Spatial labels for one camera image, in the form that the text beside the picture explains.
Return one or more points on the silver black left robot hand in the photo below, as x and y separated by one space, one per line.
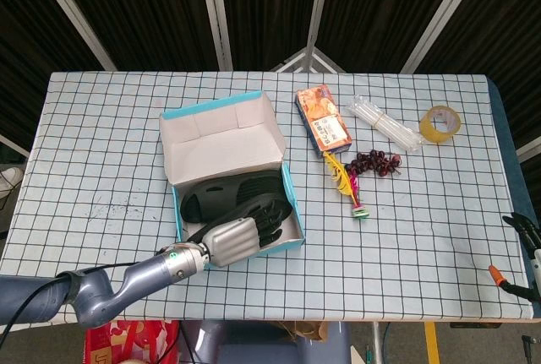
230 246

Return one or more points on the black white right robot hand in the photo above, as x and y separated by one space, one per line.
536 262

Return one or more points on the light blue cardboard shoe box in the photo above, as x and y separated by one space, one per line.
220 144

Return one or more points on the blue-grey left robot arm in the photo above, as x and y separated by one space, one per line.
110 292

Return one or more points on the red patterned bag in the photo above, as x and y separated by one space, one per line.
127 340

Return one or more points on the orange blue snack box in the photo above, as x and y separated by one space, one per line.
323 123

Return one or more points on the black plug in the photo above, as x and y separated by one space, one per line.
530 343

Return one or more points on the blue-grey robot torso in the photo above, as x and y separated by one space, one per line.
253 351

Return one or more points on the brown paper bag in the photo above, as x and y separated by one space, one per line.
304 330

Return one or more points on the colourful feather shuttlecock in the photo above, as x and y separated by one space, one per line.
348 186

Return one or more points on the dark red artificial grape bunch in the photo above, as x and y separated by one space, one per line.
374 163

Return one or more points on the white checkered tablecloth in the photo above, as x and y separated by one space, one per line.
105 127

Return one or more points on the yellow adhesive tape roll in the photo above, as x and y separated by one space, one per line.
427 129

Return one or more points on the grey metal table leg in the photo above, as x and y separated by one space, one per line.
377 343

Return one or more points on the white partition base foot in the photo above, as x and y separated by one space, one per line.
291 59

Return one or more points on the bundle of clear plastic tubes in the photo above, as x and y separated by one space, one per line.
386 125

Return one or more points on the white partition frame rail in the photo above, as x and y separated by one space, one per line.
530 148
14 146

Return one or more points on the white partition frame post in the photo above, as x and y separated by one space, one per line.
74 13
320 1
439 13
216 13

